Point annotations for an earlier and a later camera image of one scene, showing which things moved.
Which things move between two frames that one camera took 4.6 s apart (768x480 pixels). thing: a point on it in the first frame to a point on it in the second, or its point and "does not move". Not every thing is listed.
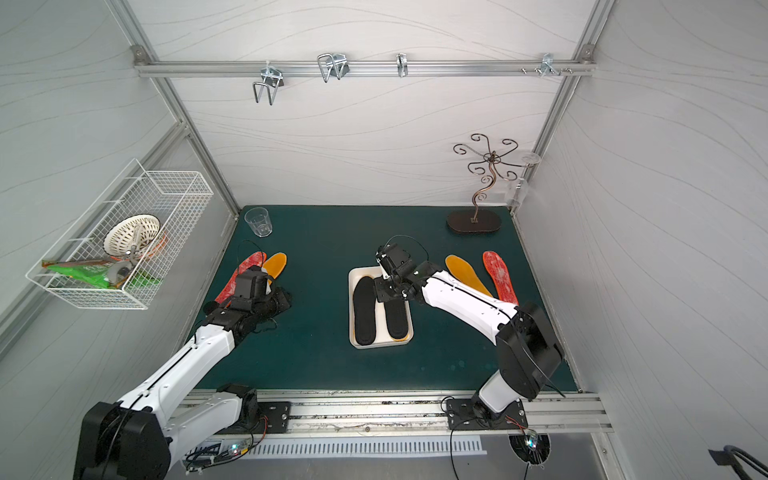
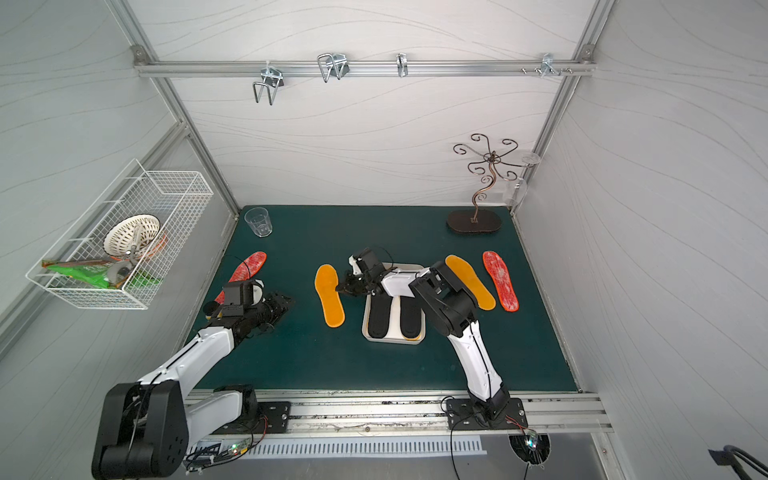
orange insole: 274,265 to 325,282
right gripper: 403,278 to 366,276
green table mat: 309,348 does not move
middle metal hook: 333,65 does not move
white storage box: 382,335 to 396,280
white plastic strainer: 135,230 does not move
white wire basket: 119,249 does not move
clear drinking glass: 259,220 does not move
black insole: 397,319 to 410,316
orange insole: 462,271 does not move
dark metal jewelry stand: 473,221 does not move
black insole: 364,305 to 379,315
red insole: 228,291 does not move
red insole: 497,269 does not move
